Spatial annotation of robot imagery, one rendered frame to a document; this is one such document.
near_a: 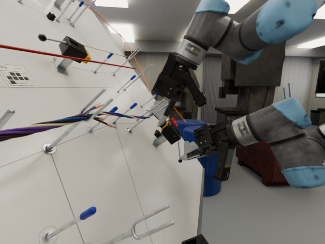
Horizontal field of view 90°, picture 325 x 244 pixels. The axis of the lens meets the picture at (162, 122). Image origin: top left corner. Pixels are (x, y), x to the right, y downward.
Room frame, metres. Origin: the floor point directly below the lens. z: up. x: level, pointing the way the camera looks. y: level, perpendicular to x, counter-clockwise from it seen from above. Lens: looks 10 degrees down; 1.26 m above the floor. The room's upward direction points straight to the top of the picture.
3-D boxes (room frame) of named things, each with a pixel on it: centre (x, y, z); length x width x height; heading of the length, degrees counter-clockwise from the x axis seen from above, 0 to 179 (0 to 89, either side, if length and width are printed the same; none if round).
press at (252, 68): (3.85, -1.80, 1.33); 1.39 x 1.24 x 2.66; 95
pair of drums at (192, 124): (2.33, -0.49, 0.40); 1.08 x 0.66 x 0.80; 174
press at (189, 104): (5.77, -0.63, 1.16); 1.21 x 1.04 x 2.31; 97
